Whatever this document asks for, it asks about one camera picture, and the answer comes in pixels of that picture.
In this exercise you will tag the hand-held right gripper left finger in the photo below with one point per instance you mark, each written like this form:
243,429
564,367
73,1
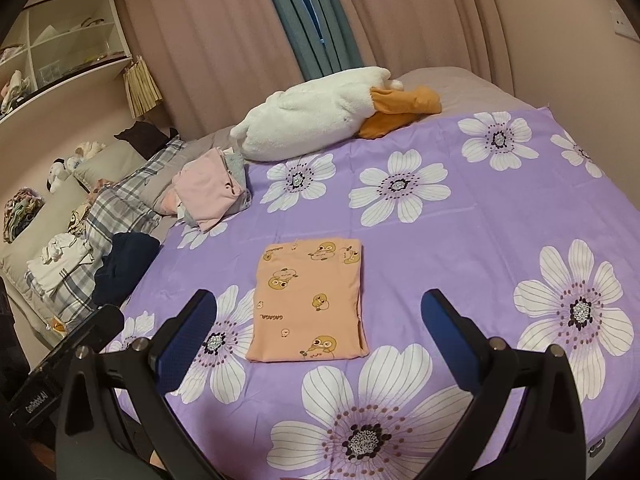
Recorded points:
187,340

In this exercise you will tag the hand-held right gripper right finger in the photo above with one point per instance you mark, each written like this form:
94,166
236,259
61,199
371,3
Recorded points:
450,340

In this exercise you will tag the orange printed long-sleeve shirt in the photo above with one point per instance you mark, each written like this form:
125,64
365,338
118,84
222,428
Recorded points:
305,300

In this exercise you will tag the white printed clothes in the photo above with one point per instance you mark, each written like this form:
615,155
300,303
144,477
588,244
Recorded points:
55,265

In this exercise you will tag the navy dark cloth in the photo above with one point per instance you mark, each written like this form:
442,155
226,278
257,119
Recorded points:
130,260

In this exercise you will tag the purple floral bed sheet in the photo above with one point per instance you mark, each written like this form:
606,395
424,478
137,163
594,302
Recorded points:
475,220

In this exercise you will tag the beige pillow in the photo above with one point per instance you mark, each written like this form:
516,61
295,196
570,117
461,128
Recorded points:
55,222
105,162

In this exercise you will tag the multicoloured patterned cloth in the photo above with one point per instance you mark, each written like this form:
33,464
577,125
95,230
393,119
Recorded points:
22,210

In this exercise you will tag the grey plaid blanket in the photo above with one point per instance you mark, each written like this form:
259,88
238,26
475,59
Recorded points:
120,200

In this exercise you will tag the pink folded garment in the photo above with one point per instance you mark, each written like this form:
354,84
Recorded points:
205,185

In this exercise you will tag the grey folded garment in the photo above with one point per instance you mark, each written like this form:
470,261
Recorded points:
237,165

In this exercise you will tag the dark brown cloth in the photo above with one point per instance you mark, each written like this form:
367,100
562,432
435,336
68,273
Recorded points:
142,137

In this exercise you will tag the cream plush toy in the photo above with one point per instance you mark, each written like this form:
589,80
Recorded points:
90,149

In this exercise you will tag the white goose plush toy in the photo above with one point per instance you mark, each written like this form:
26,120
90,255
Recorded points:
310,115

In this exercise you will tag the plush toy on shelf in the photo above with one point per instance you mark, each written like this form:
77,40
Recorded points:
12,87

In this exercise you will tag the pink curtain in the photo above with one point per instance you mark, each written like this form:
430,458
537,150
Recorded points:
210,50
425,15

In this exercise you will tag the blue curtain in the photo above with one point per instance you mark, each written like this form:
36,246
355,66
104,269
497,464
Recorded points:
300,20

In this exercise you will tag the white wall shelf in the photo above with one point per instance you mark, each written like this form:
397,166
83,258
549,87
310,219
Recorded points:
75,75

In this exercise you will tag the white wall power strip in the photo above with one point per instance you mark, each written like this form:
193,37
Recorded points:
627,25

